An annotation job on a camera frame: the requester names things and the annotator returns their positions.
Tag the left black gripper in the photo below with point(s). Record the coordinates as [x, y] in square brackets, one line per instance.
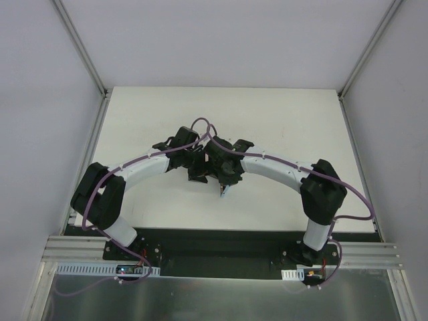
[196, 170]

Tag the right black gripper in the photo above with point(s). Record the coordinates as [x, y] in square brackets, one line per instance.
[227, 178]

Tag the phone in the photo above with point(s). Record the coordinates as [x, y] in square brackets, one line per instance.
[223, 191]

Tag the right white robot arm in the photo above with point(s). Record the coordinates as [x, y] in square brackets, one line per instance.
[320, 192]

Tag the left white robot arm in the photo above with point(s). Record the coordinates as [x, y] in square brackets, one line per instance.
[99, 195]

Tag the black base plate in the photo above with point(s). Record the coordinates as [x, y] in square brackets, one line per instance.
[197, 253]

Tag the left aluminium frame post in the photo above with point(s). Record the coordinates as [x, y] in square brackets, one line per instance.
[79, 46]

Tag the aluminium frame post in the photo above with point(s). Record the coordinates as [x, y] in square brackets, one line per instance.
[374, 40]
[79, 46]

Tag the right white cable duct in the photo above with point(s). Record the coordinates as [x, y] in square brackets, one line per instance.
[293, 275]

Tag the white cable duct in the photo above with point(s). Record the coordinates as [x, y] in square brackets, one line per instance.
[106, 269]
[293, 275]

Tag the left white cable duct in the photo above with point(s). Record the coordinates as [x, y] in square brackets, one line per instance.
[106, 269]

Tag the aluminium front rail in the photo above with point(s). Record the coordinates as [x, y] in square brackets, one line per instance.
[355, 255]

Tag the right aluminium frame post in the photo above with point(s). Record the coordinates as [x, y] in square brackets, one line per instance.
[374, 40]

